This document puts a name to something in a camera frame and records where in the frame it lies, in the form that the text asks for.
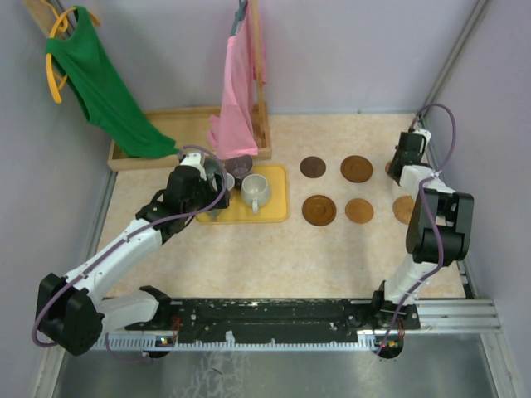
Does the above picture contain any cork woven coaster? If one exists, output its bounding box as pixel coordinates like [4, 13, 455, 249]
[392, 195, 415, 225]

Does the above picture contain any large white mug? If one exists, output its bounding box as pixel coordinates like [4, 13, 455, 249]
[241, 174, 271, 215]

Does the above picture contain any brown ridged wooden coaster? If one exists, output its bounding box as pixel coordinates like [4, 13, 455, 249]
[302, 195, 337, 226]

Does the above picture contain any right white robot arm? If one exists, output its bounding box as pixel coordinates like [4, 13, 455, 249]
[370, 129, 474, 328]

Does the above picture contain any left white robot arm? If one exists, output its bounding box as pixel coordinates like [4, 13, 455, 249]
[31, 165, 228, 356]

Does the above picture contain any purple glass cup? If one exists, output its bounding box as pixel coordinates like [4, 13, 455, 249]
[225, 155, 253, 190]

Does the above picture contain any dark walnut coaster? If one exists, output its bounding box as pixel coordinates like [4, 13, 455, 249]
[300, 156, 326, 178]

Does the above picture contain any small green grey mug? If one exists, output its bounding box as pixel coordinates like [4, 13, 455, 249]
[207, 209, 222, 222]

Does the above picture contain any dark teal mug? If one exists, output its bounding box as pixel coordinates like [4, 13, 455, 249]
[203, 158, 223, 185]

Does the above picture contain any pink lettered mug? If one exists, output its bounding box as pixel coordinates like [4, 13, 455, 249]
[226, 173, 236, 200]

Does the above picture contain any wooden tray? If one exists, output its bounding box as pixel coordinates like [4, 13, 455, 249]
[107, 106, 221, 172]

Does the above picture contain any pink shirt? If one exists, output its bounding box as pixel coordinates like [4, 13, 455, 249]
[207, 1, 258, 160]

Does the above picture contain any yellow plastic tray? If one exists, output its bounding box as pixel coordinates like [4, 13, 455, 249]
[196, 164, 289, 225]

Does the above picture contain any green shirt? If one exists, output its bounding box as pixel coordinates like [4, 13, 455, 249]
[46, 6, 178, 158]

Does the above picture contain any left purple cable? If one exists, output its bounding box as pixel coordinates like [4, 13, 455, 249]
[32, 144, 228, 366]

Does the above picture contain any aluminium frame rail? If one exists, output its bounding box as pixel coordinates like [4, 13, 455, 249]
[417, 298, 501, 334]

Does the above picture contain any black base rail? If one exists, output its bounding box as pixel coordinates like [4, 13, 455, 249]
[125, 291, 420, 344]

